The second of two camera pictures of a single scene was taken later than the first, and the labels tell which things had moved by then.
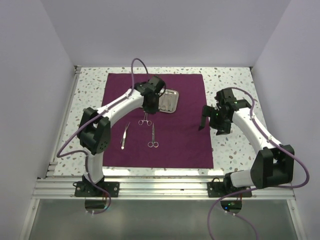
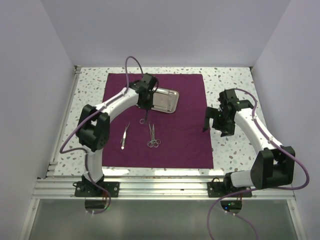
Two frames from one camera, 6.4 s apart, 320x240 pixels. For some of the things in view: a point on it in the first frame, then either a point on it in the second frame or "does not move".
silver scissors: [149, 123] -> [153, 142]
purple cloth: [140, 139] does not move
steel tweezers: [124, 137] does not move
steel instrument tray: [168, 101] does not move
